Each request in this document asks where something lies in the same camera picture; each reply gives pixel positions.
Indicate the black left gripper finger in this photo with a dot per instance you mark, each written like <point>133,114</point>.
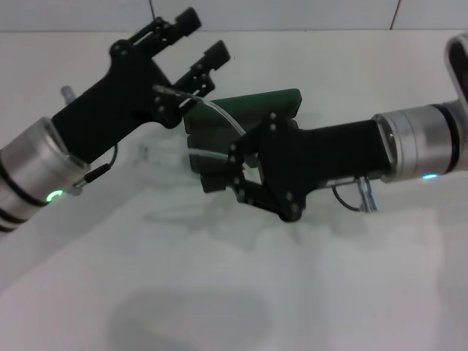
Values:
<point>188,22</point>
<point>218,55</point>

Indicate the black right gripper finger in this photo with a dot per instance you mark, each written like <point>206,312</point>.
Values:
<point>256,197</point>
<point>243,146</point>

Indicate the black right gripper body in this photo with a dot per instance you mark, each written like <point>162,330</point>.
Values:
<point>314,157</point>

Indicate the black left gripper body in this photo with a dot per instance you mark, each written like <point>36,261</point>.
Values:
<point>124,95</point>

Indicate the clear white glasses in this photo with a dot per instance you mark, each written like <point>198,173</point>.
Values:
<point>210,153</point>

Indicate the green glasses case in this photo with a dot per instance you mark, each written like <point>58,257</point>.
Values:
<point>256,106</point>

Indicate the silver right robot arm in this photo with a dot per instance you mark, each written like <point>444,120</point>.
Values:
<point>420,142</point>

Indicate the silver plug connector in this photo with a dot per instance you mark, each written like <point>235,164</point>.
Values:
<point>67,95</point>

